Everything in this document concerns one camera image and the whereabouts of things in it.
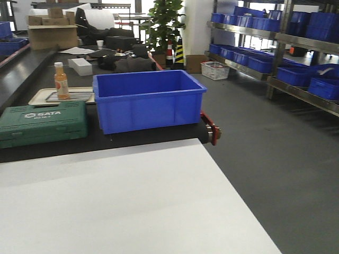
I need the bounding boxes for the blue bin far left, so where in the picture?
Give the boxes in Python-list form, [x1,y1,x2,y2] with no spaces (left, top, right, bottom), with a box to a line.
[0,38,29,56]

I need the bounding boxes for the green SATA tool case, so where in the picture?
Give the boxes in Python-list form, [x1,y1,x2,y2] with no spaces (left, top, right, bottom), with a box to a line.
[1,101,88,149]

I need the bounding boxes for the metal shelf rack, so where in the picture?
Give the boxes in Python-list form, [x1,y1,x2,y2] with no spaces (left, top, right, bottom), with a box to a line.
[206,1,338,115]

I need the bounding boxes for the beige plastic tray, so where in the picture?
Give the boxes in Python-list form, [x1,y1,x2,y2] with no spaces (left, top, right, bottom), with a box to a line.
[28,87,95,106]

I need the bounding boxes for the large blue plastic bin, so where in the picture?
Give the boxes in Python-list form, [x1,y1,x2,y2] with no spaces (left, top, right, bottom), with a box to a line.
[93,70,207,134]

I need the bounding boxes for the brown cardboard box on floor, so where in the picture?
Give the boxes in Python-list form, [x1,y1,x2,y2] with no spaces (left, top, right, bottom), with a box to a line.
[186,55,209,74]

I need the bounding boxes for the red conveyor end bracket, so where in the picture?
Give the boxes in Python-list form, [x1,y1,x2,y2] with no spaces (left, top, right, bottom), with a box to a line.
[200,111,222,146]

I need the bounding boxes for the red white traffic cone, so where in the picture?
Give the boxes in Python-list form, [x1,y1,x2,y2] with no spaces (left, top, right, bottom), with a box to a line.
[166,40,173,67]

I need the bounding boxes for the black yellow traffic cone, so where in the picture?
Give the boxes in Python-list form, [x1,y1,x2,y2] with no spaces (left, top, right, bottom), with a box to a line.
[171,37,184,70]

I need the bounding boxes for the dark cloth bundle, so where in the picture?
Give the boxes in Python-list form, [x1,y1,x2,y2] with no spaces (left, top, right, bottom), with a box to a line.
[113,57,157,73]

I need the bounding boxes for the orange juice bottle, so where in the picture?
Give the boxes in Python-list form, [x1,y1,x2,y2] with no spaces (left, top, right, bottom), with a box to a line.
[54,62,70,99]

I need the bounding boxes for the green potted plant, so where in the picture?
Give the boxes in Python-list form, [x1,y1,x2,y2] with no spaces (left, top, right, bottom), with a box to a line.
[140,0,185,54]

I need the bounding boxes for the white rectangular box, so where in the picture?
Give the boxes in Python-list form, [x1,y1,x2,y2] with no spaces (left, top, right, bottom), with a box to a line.
[68,58,93,76]

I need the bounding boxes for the white paper cup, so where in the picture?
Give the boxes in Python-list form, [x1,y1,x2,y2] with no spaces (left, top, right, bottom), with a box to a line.
[96,40,104,49]

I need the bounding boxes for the grey metal tray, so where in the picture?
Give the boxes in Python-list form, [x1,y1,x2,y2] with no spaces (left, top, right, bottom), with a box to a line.
[46,92,93,102]

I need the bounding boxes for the large cardboard box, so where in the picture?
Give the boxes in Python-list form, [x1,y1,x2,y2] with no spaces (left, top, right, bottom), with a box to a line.
[28,25,79,50]

